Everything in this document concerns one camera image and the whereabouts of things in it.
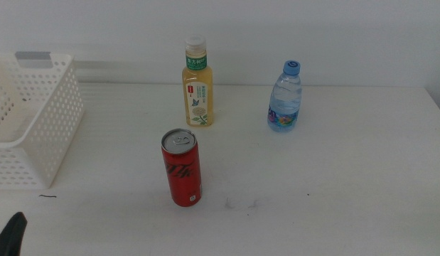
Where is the yellow tea bottle green label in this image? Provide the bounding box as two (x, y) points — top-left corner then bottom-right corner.
(181, 34), (215, 127)

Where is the white perforated plastic basket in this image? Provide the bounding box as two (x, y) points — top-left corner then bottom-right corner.
(0, 51), (85, 190)

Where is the red soda can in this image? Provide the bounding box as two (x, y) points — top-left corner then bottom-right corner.
(161, 128), (203, 208)

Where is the clear water bottle blue cap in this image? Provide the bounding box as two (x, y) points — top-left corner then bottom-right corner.
(267, 60), (303, 133)

